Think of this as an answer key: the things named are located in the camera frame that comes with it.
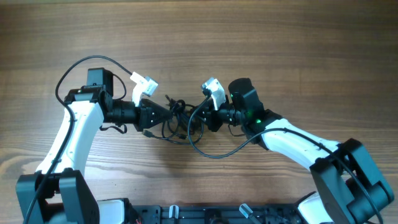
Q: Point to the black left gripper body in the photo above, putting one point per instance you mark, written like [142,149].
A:
[143,116]

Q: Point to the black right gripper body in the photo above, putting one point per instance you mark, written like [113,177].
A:
[213,119]

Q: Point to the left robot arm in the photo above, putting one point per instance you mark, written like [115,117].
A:
[57,191]

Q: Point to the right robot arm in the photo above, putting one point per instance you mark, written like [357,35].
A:
[350,186]

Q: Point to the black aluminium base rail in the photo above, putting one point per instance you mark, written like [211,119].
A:
[155,214]

